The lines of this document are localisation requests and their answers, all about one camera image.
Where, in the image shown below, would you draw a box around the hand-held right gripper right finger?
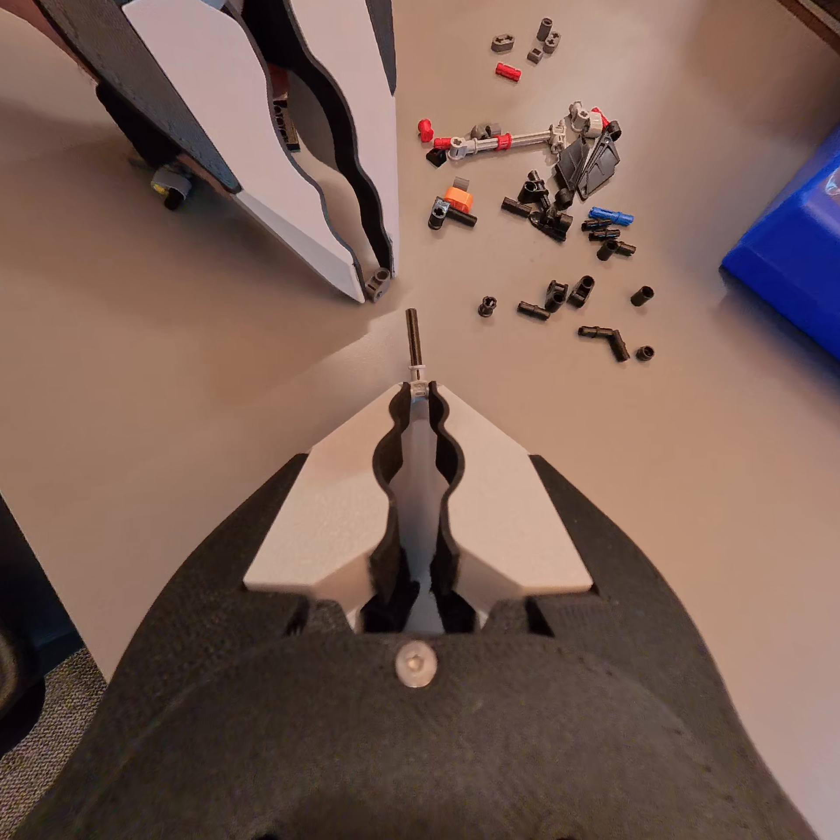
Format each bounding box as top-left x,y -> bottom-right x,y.
427,383 -> 595,634

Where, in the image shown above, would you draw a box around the scattered small black lego pieces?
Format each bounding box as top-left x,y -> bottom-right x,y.
425,150 -> 656,363

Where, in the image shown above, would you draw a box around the black lego fin panel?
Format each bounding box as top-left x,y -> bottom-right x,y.
577,134 -> 622,201
555,136 -> 593,193

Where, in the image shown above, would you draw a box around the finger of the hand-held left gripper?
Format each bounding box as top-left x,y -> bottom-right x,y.
259,0 -> 401,280
121,0 -> 368,304

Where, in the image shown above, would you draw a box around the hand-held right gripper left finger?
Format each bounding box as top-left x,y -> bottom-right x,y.
243,383 -> 414,635

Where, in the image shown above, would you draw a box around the long grey lego axle assembly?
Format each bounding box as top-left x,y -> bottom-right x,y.
433,100 -> 621,165

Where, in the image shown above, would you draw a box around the small grey lego block assembly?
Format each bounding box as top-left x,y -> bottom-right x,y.
150,164 -> 193,212

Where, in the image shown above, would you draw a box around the blue storage bin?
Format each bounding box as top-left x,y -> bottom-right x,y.
718,123 -> 840,363

